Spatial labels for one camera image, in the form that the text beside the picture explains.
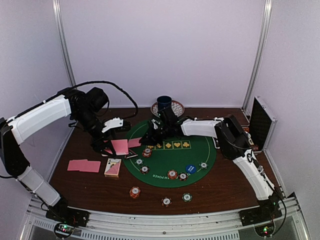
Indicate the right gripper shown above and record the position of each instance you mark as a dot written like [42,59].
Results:
[152,139]

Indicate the blue small blind button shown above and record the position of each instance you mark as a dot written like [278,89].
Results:
[190,169]

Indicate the green round poker mat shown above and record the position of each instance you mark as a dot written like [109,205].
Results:
[174,154]

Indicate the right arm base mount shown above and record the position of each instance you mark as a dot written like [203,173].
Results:
[263,221]

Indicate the red card pulled from deck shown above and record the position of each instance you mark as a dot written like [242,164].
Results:
[134,143]

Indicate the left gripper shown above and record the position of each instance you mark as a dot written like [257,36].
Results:
[98,146]

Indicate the blue cup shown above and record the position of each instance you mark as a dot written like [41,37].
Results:
[163,102]

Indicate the red orange chip stack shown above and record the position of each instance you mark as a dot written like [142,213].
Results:
[134,192]

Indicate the black triangular all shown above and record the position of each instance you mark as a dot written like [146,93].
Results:
[131,154]

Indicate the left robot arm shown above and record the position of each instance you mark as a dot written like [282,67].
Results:
[79,106]

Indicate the patterned saucer plate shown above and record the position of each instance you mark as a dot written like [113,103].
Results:
[176,106]

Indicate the red backed card deck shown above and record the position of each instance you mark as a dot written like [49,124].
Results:
[120,147]

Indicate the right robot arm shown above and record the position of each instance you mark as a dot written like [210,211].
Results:
[265,191]

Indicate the red 5 chip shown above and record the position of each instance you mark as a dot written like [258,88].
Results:
[147,152]
[172,174]

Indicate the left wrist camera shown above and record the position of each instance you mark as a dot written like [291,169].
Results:
[117,124]

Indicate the dealt red card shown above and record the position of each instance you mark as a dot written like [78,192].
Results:
[90,167]
[77,165]

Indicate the aluminium front rail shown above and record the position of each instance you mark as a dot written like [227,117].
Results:
[224,225]

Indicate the card deck box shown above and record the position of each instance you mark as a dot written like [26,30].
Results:
[112,168]

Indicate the aluminium poker case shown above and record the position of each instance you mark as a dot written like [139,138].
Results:
[262,125]

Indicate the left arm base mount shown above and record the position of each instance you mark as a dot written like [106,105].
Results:
[68,222]

